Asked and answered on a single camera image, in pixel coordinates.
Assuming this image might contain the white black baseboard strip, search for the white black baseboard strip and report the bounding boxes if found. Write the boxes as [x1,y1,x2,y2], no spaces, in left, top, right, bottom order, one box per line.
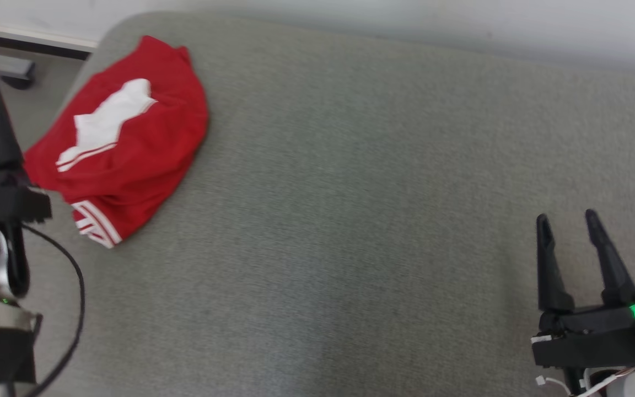
[0,22,99,60]

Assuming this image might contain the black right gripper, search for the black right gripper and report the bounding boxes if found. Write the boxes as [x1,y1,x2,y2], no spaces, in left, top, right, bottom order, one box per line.
[531,208,635,369]

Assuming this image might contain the red jersey shirt white sleeves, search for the red jersey shirt white sleeves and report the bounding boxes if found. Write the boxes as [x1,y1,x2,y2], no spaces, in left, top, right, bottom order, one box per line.
[23,36,209,249]

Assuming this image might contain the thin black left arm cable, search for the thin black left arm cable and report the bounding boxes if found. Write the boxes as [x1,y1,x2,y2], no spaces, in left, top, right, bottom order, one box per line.
[8,223,85,397]

